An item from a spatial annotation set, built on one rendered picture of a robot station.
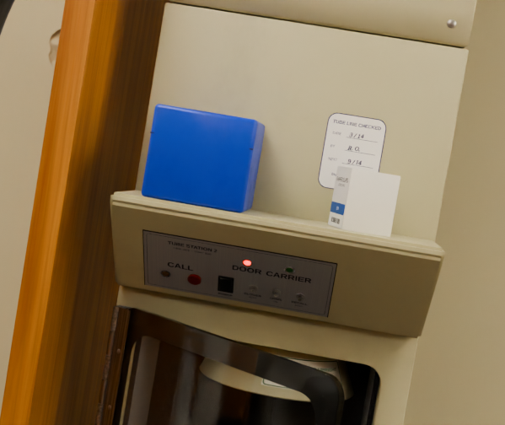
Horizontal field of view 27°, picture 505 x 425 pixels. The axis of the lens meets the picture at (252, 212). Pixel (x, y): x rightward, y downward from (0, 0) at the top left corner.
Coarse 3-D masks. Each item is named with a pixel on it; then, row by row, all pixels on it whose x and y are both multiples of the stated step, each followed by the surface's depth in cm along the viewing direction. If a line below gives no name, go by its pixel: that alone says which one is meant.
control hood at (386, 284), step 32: (128, 192) 104; (128, 224) 103; (160, 224) 102; (192, 224) 101; (224, 224) 100; (256, 224) 100; (288, 224) 100; (320, 224) 104; (128, 256) 106; (320, 256) 101; (352, 256) 100; (384, 256) 99; (416, 256) 99; (160, 288) 109; (352, 288) 104; (384, 288) 103; (416, 288) 102; (320, 320) 109; (352, 320) 107; (384, 320) 106; (416, 320) 105
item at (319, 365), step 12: (264, 348) 115; (276, 348) 115; (300, 360) 114; (312, 360) 115; (324, 360) 116; (336, 360) 117; (336, 372) 117; (348, 372) 121; (348, 384) 119; (348, 396) 118
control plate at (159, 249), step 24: (144, 240) 104; (168, 240) 103; (192, 240) 102; (144, 264) 107; (168, 264) 106; (192, 264) 105; (216, 264) 104; (240, 264) 104; (264, 264) 103; (288, 264) 102; (312, 264) 102; (336, 264) 101; (168, 288) 109; (192, 288) 108; (216, 288) 107; (240, 288) 107; (264, 288) 106; (288, 288) 105; (312, 288) 105; (312, 312) 107
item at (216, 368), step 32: (160, 320) 107; (128, 352) 110; (160, 352) 106; (192, 352) 103; (224, 352) 100; (256, 352) 97; (128, 384) 109; (160, 384) 106; (192, 384) 103; (224, 384) 100; (256, 384) 97; (288, 384) 94; (320, 384) 92; (128, 416) 109; (160, 416) 106; (192, 416) 102; (224, 416) 100; (256, 416) 97; (288, 416) 94; (320, 416) 92
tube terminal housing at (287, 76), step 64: (192, 64) 111; (256, 64) 110; (320, 64) 110; (384, 64) 109; (448, 64) 109; (320, 128) 110; (448, 128) 109; (256, 192) 111; (320, 192) 110; (192, 320) 112; (256, 320) 111; (384, 384) 111
